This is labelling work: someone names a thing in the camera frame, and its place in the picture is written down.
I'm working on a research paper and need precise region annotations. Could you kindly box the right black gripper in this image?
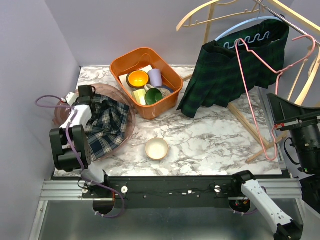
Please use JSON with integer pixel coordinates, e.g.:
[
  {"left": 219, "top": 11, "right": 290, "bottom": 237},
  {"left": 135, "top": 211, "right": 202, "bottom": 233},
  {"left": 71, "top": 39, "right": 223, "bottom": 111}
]
[{"left": 267, "top": 90, "right": 320, "bottom": 171}]

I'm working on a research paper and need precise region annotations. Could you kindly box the pink wire hanger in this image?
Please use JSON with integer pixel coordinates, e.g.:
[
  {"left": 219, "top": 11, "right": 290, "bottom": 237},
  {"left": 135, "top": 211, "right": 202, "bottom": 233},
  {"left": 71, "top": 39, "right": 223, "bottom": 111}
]
[{"left": 234, "top": 34, "right": 316, "bottom": 161}]

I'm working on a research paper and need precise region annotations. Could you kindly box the navy plaid skirt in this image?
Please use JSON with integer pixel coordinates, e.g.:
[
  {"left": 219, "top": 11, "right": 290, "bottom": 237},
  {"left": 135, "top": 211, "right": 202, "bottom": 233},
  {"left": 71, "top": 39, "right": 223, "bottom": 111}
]
[{"left": 85, "top": 94, "right": 130, "bottom": 161}]

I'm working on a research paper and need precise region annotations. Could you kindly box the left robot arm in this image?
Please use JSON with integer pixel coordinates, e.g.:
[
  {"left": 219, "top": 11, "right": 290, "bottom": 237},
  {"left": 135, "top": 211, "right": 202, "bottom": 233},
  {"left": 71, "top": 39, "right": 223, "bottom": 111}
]
[{"left": 49, "top": 85, "right": 111, "bottom": 198}]

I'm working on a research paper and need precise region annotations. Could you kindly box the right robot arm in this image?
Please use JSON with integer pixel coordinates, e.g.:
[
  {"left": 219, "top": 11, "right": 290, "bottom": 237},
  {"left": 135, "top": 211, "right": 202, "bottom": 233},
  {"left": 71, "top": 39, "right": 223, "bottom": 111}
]
[{"left": 230, "top": 93, "right": 320, "bottom": 240}]

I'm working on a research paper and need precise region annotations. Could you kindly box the dark green plaid skirt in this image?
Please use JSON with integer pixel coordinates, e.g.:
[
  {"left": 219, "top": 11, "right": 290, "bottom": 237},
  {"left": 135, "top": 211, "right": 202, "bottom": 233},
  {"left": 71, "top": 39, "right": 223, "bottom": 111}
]
[{"left": 178, "top": 19, "right": 290, "bottom": 118}]

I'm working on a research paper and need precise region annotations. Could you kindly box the light blue hanger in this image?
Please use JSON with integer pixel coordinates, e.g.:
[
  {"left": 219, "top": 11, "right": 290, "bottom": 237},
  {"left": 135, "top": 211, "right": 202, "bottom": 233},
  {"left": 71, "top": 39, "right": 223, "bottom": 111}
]
[{"left": 214, "top": 16, "right": 283, "bottom": 50}]

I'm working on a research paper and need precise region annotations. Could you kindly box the beige empty hanger left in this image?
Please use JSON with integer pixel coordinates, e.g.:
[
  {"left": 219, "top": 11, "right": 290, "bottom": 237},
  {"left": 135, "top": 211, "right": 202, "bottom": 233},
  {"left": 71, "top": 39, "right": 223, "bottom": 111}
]
[{"left": 175, "top": 0, "right": 260, "bottom": 32}]

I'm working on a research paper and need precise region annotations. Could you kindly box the wooden clothes rack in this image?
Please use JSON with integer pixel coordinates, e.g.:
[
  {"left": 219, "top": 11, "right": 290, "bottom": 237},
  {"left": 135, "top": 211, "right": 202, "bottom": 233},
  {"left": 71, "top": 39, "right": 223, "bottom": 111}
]
[{"left": 176, "top": 0, "right": 320, "bottom": 163}]

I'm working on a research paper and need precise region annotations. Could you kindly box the orange plastic bin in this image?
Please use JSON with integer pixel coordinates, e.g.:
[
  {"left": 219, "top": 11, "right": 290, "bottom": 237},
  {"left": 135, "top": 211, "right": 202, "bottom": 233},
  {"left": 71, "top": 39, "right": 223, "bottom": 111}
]
[{"left": 109, "top": 47, "right": 183, "bottom": 120}]

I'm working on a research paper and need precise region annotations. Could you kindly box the green cup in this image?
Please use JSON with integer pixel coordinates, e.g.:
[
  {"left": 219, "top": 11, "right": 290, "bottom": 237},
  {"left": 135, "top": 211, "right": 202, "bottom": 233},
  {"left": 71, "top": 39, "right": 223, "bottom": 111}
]
[{"left": 145, "top": 88, "right": 163, "bottom": 106}]

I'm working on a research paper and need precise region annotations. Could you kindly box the small white ceramic bowl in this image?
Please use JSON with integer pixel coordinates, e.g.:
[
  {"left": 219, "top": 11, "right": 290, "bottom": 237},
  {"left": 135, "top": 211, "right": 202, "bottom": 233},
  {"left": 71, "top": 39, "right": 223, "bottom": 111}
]
[{"left": 145, "top": 137, "right": 169, "bottom": 161}]

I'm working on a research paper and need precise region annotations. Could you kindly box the lavender cup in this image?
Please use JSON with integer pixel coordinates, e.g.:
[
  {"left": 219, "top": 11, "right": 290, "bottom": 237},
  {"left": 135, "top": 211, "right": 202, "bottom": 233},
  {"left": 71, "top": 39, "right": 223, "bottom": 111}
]
[{"left": 147, "top": 68, "right": 163, "bottom": 87}]

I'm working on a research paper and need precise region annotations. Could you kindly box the orange bowl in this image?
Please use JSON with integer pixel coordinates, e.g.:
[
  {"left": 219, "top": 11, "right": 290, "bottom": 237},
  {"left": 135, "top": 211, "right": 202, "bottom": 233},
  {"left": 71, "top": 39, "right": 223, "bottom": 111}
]
[{"left": 126, "top": 70, "right": 150, "bottom": 89}]

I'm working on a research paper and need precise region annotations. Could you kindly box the white paper sheet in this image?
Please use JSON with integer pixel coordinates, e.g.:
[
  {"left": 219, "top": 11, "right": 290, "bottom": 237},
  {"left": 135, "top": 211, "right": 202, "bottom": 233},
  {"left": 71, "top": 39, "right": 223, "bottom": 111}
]
[{"left": 119, "top": 65, "right": 153, "bottom": 91}]

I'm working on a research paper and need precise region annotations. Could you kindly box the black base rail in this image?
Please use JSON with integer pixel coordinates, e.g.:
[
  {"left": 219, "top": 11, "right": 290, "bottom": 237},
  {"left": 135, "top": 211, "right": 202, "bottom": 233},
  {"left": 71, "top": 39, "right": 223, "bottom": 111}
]
[{"left": 82, "top": 176, "right": 245, "bottom": 209}]

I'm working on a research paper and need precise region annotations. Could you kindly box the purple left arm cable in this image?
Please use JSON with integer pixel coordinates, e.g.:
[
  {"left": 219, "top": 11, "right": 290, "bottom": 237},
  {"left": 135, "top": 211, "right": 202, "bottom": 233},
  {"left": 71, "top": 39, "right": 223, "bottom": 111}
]
[{"left": 34, "top": 95, "right": 126, "bottom": 220}]

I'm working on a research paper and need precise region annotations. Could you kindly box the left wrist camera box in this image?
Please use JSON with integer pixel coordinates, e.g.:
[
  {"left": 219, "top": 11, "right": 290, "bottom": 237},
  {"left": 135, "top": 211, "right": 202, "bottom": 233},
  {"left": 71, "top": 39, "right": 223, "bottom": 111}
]
[{"left": 63, "top": 92, "right": 78, "bottom": 106}]

